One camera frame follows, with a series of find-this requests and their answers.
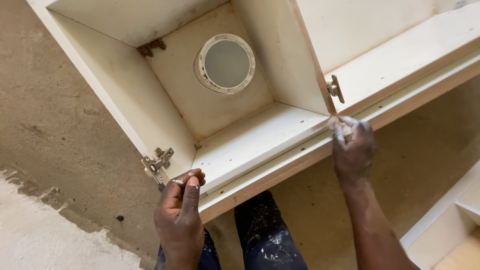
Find person's left hand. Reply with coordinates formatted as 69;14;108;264
153;168;206;259

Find person's right hand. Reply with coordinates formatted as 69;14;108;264
328;115;377;184

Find small sandpaper piece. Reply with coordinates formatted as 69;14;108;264
339;122;354;143

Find cream wooden cabinet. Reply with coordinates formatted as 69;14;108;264
25;0;480;224

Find person's paint-stained dark trousers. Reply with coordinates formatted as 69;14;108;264
154;190;309;270

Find cream wooden cabinet unit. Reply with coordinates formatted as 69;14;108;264
400;160;480;270

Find silver cabinet hinge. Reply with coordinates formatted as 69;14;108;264
141;147;175;185

